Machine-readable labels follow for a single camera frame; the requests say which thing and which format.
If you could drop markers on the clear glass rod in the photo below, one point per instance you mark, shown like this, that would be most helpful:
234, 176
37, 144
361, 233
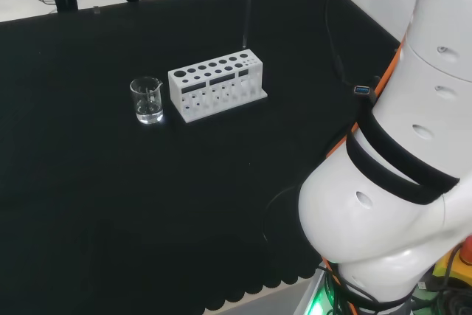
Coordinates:
248, 12

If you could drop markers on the white test tube rack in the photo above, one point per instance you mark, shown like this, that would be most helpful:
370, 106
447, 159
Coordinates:
206, 104

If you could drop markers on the clear glass beaker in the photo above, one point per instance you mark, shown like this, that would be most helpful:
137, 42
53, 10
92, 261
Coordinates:
146, 108

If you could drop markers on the clear cloth clip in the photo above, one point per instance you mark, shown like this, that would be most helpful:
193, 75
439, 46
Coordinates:
96, 10

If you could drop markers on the black bench cloth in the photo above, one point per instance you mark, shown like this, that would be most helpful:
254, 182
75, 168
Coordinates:
92, 182

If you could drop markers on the yellow stop button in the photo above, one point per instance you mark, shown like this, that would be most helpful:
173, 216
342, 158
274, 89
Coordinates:
459, 267

